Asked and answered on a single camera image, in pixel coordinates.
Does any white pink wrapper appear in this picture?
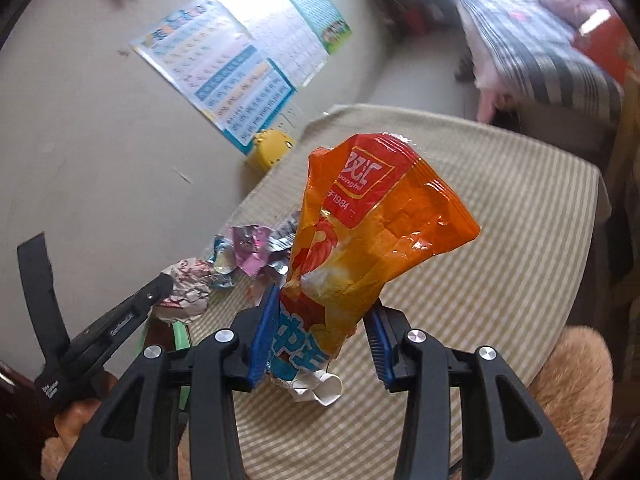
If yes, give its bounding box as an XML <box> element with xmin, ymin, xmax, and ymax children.
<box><xmin>152</xmin><ymin>258</ymin><xmax>214</xmax><ymax>324</ymax></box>

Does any pink foil snack wrapper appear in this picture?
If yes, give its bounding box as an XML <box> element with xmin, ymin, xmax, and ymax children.
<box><xmin>231</xmin><ymin>210</ymin><xmax>300</xmax><ymax>284</ymax></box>

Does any orange snack bag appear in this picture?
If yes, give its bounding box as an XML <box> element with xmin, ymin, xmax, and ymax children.
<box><xmin>270</xmin><ymin>132</ymin><xmax>480</xmax><ymax>405</ymax></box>

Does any green red trash bin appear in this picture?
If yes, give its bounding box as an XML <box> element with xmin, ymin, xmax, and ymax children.
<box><xmin>139</xmin><ymin>318</ymin><xmax>193</xmax><ymax>413</ymax></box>

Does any person's left hand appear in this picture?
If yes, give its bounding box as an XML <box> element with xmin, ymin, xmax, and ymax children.
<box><xmin>54</xmin><ymin>398</ymin><xmax>102</xmax><ymax>452</ymax></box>

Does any blue white small wrapper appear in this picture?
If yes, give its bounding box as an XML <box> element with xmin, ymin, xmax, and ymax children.
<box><xmin>207</xmin><ymin>235</ymin><xmax>236</xmax><ymax>289</ymax></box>

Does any checkered beige tablecloth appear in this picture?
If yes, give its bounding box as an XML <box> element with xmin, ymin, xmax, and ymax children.
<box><xmin>229</xmin><ymin>104</ymin><xmax>608</xmax><ymax>479</ymax></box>

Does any yellow duck toy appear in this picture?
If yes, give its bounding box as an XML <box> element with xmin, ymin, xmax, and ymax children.
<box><xmin>246</xmin><ymin>129</ymin><xmax>295</xmax><ymax>176</ymax></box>

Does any blue plaid bed quilt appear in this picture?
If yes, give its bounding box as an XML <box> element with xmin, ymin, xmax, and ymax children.
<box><xmin>454</xmin><ymin>0</ymin><xmax>624</xmax><ymax>125</ymax></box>

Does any red cardboard box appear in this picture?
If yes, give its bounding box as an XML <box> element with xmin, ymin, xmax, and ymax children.
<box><xmin>572</xmin><ymin>15</ymin><xmax>639</xmax><ymax>84</ymax></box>

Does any pinyin chart wall poster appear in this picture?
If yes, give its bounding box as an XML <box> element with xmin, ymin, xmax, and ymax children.
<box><xmin>131</xmin><ymin>0</ymin><xmax>295</xmax><ymax>155</ymax></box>

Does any white middle wall poster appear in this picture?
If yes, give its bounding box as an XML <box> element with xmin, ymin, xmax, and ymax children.
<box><xmin>218</xmin><ymin>0</ymin><xmax>328</xmax><ymax>89</ymax></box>

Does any green number wall poster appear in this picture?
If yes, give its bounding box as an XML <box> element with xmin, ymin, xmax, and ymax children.
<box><xmin>290</xmin><ymin>0</ymin><xmax>352</xmax><ymax>55</ymax></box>

